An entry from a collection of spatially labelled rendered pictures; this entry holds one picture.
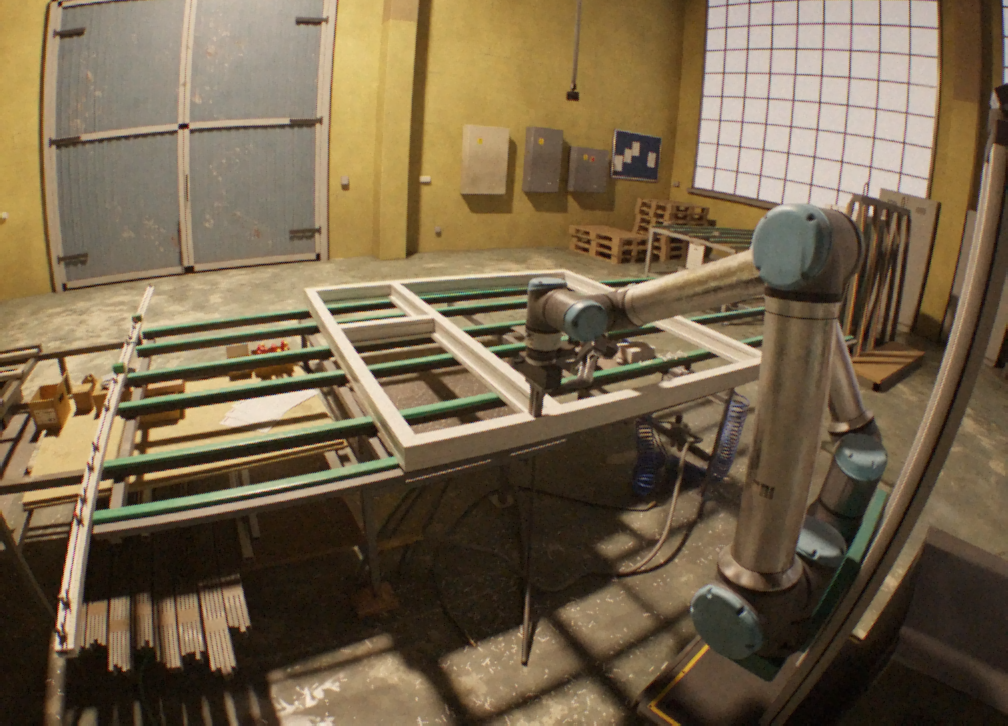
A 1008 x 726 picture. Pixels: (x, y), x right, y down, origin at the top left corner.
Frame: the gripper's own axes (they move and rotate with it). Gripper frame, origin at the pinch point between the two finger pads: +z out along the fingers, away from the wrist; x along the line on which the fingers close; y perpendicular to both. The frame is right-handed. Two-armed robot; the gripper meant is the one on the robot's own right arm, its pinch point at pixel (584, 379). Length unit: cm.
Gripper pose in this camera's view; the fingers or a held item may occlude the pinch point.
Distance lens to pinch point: 162.4
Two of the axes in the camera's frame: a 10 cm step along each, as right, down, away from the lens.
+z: -2.6, 7.6, -5.9
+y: -8.9, -4.2, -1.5
